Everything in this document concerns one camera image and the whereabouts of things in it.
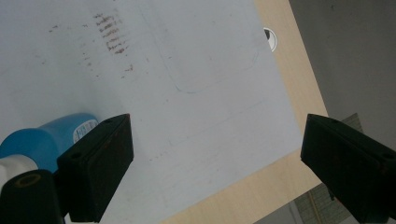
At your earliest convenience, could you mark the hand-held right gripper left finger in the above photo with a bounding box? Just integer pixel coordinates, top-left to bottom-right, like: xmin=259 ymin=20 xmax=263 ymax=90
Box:
xmin=56 ymin=113 xmax=134 ymax=223

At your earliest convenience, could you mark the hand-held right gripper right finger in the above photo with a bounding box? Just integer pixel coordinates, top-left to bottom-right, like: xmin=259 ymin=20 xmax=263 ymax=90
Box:
xmin=300 ymin=113 xmax=396 ymax=224

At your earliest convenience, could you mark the blue plastic bottle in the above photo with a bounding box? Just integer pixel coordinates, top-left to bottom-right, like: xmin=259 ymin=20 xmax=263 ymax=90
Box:
xmin=0 ymin=112 xmax=101 ymax=188

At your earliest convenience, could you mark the white paper sheet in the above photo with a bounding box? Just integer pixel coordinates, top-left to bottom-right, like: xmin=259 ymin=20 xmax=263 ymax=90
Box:
xmin=0 ymin=0 xmax=304 ymax=224

